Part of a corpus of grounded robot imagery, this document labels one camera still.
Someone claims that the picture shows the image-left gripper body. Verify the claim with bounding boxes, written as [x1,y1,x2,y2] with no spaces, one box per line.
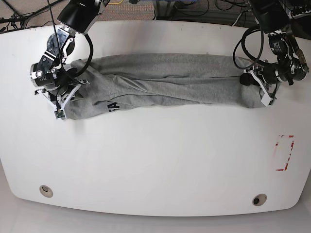
[34,79,89,112]

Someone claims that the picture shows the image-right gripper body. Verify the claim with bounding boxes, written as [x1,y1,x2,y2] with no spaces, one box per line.
[243,65,282,100]

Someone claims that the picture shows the grey printed T-shirt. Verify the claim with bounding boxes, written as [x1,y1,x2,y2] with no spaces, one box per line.
[65,53,263,120]

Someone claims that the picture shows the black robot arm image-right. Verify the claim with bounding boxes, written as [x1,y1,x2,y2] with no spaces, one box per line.
[235,0,310,106]

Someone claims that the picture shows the white power strip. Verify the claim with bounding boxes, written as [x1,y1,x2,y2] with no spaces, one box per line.
[289,5,311,19]

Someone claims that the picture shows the black tripod legs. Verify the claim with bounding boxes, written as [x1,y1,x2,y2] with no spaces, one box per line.
[0,0,63,33]

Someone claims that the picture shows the red tape rectangle marking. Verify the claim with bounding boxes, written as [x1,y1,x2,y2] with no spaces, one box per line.
[273,135,295,171]

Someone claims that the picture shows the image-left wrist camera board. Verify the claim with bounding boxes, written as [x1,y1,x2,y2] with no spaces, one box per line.
[54,109,66,120]

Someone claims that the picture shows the white cable on floor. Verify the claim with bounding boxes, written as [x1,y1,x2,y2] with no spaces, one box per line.
[232,12,256,27]

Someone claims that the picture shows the left table cable grommet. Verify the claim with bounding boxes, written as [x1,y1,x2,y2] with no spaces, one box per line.
[39,185,53,198]

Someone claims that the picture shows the table cable grommet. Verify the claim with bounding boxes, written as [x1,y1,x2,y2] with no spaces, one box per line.
[39,185,53,198]
[252,194,267,206]

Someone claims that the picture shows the grey metal frame leg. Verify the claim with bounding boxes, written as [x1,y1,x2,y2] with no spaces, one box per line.
[153,0,176,20]

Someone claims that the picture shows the right table cable grommet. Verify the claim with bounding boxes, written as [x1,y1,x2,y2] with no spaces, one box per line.
[252,194,267,206]

